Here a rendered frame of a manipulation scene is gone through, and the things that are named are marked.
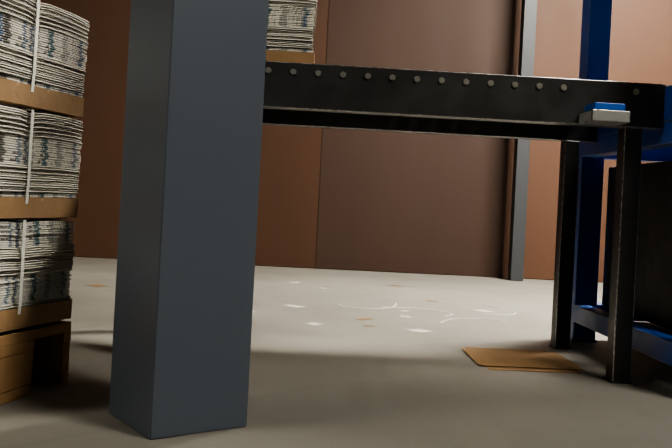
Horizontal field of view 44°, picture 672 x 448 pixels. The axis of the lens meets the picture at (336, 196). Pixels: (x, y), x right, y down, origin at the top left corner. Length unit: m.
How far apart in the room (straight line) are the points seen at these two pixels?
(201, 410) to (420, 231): 3.89
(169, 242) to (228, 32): 0.41
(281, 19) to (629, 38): 3.77
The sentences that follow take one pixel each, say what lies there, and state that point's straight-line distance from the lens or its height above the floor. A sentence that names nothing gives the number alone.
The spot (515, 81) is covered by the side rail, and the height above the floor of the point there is 0.78.
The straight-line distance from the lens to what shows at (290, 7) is 2.34.
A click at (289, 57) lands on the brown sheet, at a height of 0.83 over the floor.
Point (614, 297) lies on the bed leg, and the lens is 2.34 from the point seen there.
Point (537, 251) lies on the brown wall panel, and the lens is 5.53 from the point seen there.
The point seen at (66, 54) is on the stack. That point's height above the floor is 0.73.
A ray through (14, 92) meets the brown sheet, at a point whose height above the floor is 0.63.
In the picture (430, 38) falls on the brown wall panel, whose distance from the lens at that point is 5.47.
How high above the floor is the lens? 0.44
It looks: level
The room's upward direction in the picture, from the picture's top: 3 degrees clockwise
